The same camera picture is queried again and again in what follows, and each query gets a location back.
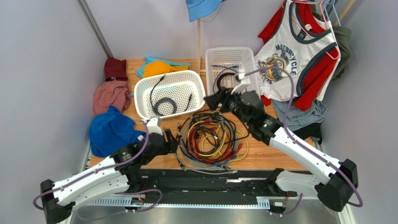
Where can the white oval perforated basket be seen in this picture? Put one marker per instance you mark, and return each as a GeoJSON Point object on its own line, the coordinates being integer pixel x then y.
{"type": "Point", "coordinates": [169, 95]}

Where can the blue cloth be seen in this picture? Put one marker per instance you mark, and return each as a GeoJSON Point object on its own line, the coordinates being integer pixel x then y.
{"type": "Point", "coordinates": [110, 131]}

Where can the white slotted cable duct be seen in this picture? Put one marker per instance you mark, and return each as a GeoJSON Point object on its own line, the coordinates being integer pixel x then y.
{"type": "Point", "coordinates": [260, 203]}

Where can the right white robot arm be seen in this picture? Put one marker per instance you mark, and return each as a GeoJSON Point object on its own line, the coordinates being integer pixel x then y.
{"type": "Point", "coordinates": [332, 181]}

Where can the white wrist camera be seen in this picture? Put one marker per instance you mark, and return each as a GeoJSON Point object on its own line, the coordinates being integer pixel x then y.
{"type": "Point", "coordinates": [242, 83]}
{"type": "Point", "coordinates": [153, 125]}

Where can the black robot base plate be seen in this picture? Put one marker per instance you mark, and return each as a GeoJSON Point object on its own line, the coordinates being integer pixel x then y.
{"type": "Point", "coordinates": [178, 186]}

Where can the white rectangular perforated basket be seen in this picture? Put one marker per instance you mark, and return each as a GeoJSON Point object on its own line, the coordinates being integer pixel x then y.
{"type": "Point", "coordinates": [224, 62]}

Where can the black garment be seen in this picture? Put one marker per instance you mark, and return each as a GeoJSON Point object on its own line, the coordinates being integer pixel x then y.
{"type": "Point", "coordinates": [312, 130]}

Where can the pink clothes hanger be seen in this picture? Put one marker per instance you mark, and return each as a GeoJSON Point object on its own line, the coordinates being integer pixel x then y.
{"type": "Point", "coordinates": [296, 36]}

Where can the red shirt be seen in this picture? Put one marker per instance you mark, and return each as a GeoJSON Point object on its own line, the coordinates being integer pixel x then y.
{"type": "Point", "coordinates": [317, 74]}

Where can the orange cloth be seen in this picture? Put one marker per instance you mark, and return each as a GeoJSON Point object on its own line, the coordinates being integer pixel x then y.
{"type": "Point", "coordinates": [158, 68]}

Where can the dark red cloth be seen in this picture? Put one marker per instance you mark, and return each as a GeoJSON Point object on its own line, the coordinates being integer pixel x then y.
{"type": "Point", "coordinates": [115, 69]}

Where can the denim jeans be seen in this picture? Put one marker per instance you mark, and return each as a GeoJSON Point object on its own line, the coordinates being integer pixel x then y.
{"type": "Point", "coordinates": [297, 118]}

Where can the white motorcycle tank top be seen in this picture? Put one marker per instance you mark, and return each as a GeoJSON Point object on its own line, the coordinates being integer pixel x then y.
{"type": "Point", "coordinates": [289, 40]}

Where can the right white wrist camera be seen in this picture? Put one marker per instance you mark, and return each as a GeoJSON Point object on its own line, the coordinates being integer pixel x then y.
{"type": "Point", "coordinates": [242, 83]}

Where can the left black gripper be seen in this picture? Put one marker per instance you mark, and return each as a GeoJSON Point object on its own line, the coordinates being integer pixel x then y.
{"type": "Point", "coordinates": [173, 143]}

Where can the blue bucket hat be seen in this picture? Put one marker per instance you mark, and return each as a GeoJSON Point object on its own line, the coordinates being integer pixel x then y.
{"type": "Point", "coordinates": [201, 8]}

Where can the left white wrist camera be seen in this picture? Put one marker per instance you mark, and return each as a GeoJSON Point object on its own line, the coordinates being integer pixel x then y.
{"type": "Point", "coordinates": [153, 125]}

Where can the aluminium frame post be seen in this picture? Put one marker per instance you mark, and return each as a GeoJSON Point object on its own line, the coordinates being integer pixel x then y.
{"type": "Point", "coordinates": [95, 27]}

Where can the olive green garment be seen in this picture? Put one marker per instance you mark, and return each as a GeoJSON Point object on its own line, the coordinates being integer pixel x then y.
{"type": "Point", "coordinates": [343, 36]}

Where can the teal cloth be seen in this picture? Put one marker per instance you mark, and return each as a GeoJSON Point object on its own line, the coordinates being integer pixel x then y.
{"type": "Point", "coordinates": [139, 72]}

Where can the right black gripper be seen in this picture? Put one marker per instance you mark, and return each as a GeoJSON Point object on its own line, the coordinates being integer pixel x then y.
{"type": "Point", "coordinates": [222, 99]}

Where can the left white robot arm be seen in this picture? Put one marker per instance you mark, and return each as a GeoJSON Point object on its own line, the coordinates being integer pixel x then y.
{"type": "Point", "coordinates": [117, 173]}

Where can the pink cloth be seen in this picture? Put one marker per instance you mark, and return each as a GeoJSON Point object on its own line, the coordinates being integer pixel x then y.
{"type": "Point", "coordinates": [116, 93]}

